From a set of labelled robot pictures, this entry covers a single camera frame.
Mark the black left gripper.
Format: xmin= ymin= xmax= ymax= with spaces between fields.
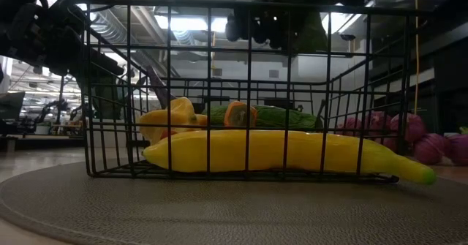
xmin=5 ymin=0 xmax=126 ymax=78

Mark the black grape bunch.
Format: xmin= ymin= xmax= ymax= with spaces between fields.
xmin=224 ymin=3 xmax=329 ymax=55

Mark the yellow bell pepper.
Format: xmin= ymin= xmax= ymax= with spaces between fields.
xmin=137 ymin=97 xmax=209 ymax=146

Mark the green cucumber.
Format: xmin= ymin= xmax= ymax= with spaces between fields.
xmin=203 ymin=105 xmax=319 ymax=131

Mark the orange carrot piece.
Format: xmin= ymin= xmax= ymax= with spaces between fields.
xmin=223 ymin=100 xmax=258 ymax=128

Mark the yellow banana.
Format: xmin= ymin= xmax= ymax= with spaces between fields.
xmin=142 ymin=129 xmax=438 ymax=186

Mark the purple onion braid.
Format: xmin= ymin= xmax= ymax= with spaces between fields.
xmin=334 ymin=111 xmax=468 ymax=166

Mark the black monitor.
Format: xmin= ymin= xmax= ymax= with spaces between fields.
xmin=0 ymin=91 xmax=26 ymax=136

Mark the round grey placemat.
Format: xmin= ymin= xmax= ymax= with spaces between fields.
xmin=0 ymin=160 xmax=468 ymax=245

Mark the black wire basket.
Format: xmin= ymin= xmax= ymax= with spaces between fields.
xmin=60 ymin=0 xmax=429 ymax=184

